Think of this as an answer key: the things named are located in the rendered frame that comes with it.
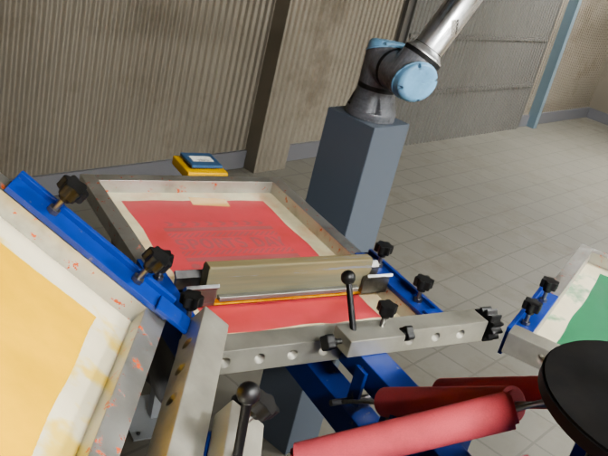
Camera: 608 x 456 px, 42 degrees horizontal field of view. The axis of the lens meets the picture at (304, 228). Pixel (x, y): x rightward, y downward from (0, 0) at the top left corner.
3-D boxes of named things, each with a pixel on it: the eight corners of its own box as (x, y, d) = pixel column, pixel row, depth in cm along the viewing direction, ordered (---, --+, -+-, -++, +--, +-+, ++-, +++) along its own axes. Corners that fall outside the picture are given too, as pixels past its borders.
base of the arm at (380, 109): (365, 105, 246) (374, 74, 242) (403, 122, 237) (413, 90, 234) (335, 108, 235) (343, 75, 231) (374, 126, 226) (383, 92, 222)
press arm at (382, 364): (337, 360, 150) (344, 337, 148) (363, 356, 153) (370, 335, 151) (388, 418, 137) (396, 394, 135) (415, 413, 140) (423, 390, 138)
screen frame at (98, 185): (78, 187, 203) (80, 174, 201) (275, 188, 234) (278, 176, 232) (190, 366, 144) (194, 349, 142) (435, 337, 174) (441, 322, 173)
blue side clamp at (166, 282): (131, 288, 166) (136, 259, 164) (154, 286, 169) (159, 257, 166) (183, 372, 144) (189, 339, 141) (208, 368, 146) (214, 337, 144)
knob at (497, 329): (456, 330, 174) (466, 301, 171) (475, 327, 177) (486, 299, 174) (478, 349, 168) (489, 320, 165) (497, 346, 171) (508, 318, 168)
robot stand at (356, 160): (283, 409, 295) (365, 103, 248) (318, 436, 285) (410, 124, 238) (249, 425, 282) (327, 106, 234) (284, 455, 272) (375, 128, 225)
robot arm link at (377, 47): (385, 80, 240) (397, 35, 234) (407, 93, 229) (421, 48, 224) (351, 75, 234) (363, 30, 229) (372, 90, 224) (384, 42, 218)
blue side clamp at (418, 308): (348, 274, 196) (356, 249, 193) (365, 272, 198) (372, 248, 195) (419, 342, 173) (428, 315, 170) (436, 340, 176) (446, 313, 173)
